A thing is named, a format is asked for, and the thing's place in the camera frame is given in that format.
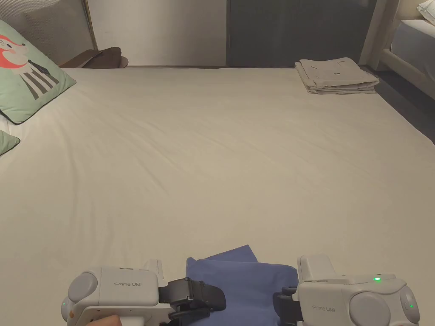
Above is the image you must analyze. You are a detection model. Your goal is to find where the white pillow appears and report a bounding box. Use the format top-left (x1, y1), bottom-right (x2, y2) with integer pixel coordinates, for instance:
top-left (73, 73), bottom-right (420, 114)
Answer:
top-left (417, 0), bottom-right (435, 24)

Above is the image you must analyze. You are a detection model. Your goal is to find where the grey ribbed headboard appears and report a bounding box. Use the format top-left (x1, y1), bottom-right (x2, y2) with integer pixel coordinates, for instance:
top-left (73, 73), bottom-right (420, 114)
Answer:
top-left (0, 0), bottom-right (99, 66)

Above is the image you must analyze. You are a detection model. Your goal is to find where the folded white garment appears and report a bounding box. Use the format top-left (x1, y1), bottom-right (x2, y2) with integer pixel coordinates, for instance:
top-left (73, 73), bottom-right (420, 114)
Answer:
top-left (294, 57), bottom-right (380, 95)

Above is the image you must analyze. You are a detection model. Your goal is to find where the bed with white sheet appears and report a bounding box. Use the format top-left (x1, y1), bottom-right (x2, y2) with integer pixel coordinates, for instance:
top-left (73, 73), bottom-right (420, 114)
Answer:
top-left (383, 18), bottom-right (435, 73)

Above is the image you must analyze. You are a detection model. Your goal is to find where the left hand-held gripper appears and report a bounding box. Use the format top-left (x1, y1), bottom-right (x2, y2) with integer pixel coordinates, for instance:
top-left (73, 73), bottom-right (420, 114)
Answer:
top-left (61, 259), bottom-right (227, 326)

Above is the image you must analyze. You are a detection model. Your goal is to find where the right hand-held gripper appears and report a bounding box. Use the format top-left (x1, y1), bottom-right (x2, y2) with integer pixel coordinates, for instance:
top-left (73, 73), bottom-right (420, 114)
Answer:
top-left (273, 254), bottom-right (420, 326)

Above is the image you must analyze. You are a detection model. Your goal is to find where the green cushion with fox print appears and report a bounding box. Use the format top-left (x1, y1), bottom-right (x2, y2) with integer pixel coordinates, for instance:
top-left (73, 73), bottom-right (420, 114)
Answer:
top-left (0, 18), bottom-right (77, 125)

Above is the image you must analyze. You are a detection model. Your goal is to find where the bed with beige sheet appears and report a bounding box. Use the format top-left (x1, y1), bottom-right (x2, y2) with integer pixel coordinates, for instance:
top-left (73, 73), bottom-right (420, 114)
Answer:
top-left (0, 67), bottom-right (435, 326)

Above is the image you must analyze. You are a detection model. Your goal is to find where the blue garment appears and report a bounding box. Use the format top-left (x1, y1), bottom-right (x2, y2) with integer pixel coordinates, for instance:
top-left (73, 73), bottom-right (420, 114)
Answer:
top-left (185, 244), bottom-right (299, 326)

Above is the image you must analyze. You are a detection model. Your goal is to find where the plain green cushion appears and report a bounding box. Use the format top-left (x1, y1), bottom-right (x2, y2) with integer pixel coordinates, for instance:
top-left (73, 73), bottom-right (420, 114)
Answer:
top-left (0, 130), bottom-right (21, 156)

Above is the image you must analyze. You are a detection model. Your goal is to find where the brown chair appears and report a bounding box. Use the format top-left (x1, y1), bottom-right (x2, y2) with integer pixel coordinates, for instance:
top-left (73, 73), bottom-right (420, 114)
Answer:
top-left (59, 47), bottom-right (130, 69)

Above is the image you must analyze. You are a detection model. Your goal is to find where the person's left hand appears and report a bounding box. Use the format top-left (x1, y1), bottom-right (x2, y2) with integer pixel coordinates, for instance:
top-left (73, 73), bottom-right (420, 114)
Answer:
top-left (89, 314), bottom-right (121, 326)

